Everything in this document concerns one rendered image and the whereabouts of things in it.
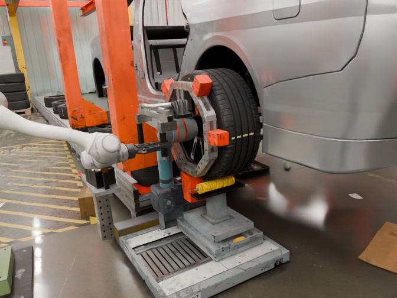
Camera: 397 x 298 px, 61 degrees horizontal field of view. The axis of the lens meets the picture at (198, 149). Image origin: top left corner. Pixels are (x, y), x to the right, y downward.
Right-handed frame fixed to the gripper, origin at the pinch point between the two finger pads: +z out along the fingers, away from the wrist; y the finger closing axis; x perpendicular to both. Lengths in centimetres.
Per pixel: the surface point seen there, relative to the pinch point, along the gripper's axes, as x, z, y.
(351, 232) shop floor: -83, 126, 22
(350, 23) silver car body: 51, 47, 71
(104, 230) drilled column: -77, -21, -75
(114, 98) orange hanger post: 20, -6, -60
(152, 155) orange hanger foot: -23, 16, -60
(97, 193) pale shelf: -38, -27, -54
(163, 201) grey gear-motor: -50, 13, -39
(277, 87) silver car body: 27, 46, 34
